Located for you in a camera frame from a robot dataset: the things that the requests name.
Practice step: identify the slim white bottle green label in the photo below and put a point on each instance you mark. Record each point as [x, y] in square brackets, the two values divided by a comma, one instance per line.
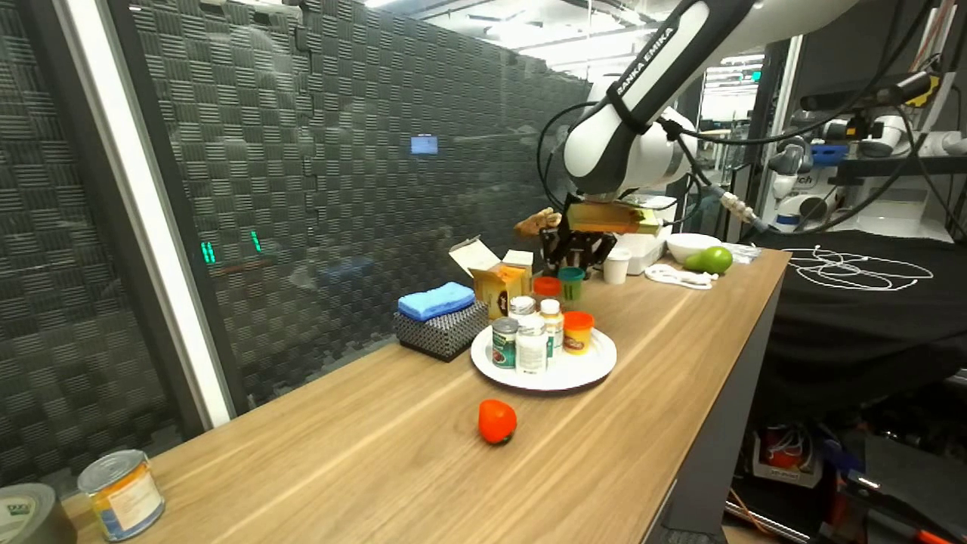
[552, 327]

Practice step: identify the blue folded cloth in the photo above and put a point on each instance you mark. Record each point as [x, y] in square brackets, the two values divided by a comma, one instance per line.
[437, 302]

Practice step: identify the small green labelled jar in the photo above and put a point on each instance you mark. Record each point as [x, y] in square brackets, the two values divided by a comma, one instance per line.
[506, 346]

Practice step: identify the black covered table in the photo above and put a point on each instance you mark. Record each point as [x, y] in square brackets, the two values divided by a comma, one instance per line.
[878, 313]

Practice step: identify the white bucket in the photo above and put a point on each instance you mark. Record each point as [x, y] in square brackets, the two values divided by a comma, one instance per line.
[651, 237]

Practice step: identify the grey foam block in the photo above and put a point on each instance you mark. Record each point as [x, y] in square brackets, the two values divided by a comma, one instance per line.
[443, 333]

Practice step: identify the spice bottle orange lid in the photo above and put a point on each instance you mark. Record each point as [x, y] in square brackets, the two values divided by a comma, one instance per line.
[547, 289]

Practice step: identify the red tomato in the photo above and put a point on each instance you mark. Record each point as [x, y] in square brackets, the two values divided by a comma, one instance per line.
[497, 422]

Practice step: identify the small orange cup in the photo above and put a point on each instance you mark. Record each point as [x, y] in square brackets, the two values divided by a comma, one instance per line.
[579, 331]

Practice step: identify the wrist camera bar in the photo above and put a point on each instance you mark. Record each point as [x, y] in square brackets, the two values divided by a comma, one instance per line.
[608, 217]

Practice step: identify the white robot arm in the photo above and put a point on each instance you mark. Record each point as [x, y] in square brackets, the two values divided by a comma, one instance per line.
[645, 111]

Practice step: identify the white paper cup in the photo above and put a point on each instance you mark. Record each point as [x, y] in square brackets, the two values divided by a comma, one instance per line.
[617, 264]

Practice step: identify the brown moose plushie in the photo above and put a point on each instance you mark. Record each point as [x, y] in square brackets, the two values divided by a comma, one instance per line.
[535, 223]

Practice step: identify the white crumpled paper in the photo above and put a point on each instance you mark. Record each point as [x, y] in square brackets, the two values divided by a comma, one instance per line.
[681, 276]

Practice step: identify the open yellow cardboard box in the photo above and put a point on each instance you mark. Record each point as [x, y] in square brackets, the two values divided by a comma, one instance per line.
[492, 287]

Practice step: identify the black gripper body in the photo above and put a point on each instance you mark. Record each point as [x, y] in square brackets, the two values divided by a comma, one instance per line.
[579, 243]

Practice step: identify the red white box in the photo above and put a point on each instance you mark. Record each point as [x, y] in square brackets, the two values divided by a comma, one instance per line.
[784, 454]

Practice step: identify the white lab equipment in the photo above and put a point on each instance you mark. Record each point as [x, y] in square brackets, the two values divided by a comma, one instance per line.
[896, 219]

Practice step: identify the white bowl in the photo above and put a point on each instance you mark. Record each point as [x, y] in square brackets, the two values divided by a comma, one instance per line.
[687, 247]

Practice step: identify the large white bottle blue label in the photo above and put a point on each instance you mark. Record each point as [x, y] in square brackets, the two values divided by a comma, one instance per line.
[528, 348]

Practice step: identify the white paper plate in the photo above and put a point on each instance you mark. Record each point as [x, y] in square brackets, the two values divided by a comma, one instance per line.
[584, 375]

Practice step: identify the tin can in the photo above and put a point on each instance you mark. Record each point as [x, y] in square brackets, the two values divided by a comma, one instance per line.
[120, 495]

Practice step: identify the green round fruit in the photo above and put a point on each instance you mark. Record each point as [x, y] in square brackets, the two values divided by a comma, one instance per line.
[716, 261]

